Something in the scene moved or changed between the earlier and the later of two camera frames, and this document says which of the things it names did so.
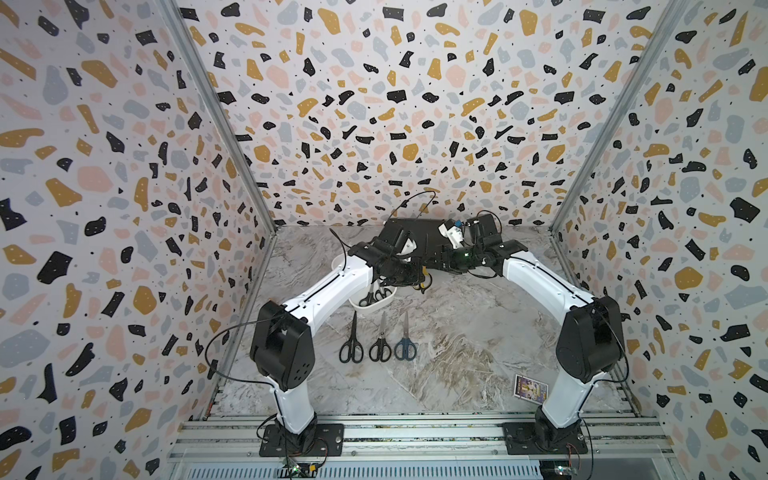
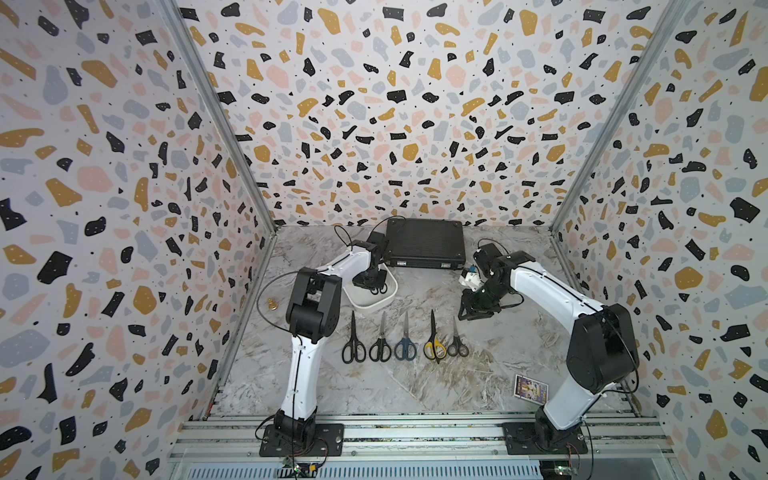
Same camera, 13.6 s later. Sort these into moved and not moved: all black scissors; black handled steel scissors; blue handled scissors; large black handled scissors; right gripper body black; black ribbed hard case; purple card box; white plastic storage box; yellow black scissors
Moved: yellow black scissors; large black handled scissors; right gripper body black
Not moved: purple card box; blue handled scissors; black handled steel scissors; white plastic storage box; all black scissors; black ribbed hard case
